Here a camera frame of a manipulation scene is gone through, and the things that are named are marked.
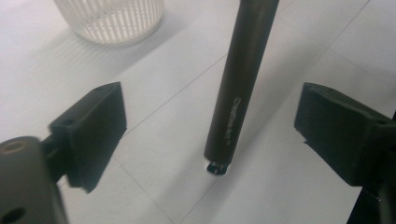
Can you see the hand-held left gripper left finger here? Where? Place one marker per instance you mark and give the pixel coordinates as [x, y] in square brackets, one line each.
[90, 133]

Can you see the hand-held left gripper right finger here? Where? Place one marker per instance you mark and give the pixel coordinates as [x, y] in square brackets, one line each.
[345, 133]

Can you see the white plastic basket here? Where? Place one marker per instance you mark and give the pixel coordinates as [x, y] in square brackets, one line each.
[112, 18]

